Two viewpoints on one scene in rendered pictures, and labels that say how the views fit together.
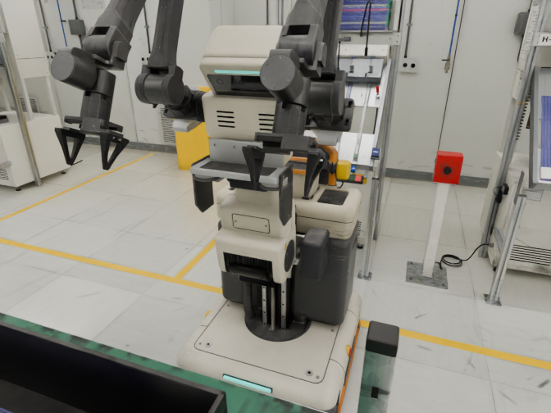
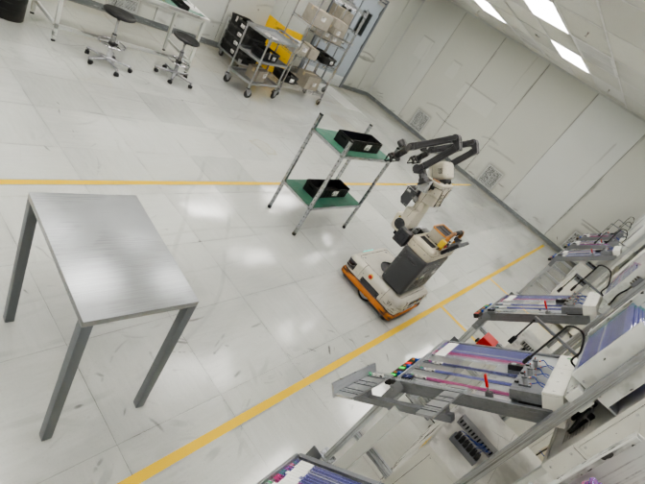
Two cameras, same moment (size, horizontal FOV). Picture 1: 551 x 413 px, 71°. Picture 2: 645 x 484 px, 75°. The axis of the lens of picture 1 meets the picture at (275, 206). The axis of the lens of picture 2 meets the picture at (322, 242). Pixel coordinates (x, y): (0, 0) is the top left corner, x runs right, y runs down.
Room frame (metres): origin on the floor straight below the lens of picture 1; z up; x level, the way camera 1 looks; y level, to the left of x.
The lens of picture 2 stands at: (0.98, -3.68, 2.08)
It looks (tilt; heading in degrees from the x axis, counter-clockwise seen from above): 28 degrees down; 97
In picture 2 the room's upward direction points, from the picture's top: 34 degrees clockwise
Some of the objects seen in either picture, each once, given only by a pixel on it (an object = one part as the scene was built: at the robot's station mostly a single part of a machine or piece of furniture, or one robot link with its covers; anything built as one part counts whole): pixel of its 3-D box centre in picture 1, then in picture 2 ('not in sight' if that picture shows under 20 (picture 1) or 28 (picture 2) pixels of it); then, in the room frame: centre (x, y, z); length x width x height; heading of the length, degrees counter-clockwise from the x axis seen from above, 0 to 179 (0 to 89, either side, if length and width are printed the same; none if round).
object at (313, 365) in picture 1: (278, 339); (386, 280); (1.29, -0.01, 0.16); 0.67 x 0.64 x 0.25; 160
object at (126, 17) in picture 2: not in sight; (115, 40); (-2.69, 0.38, 0.31); 0.52 x 0.49 x 0.62; 70
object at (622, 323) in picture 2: not in sight; (620, 345); (2.07, -1.79, 1.52); 0.51 x 0.13 x 0.27; 70
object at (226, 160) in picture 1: (243, 180); (416, 194); (1.01, 0.09, 0.99); 0.28 x 0.16 x 0.22; 70
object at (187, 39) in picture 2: not in sight; (180, 58); (-2.47, 1.25, 0.28); 0.54 x 0.52 x 0.57; 3
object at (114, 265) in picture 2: not in sight; (91, 309); (0.14, -2.46, 0.40); 0.70 x 0.45 x 0.80; 156
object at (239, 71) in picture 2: not in sight; (262, 61); (-2.15, 2.75, 0.50); 0.90 x 0.54 x 1.00; 85
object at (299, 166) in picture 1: (288, 176); (441, 234); (1.39, -0.05, 0.87); 0.23 x 0.15 x 0.11; 70
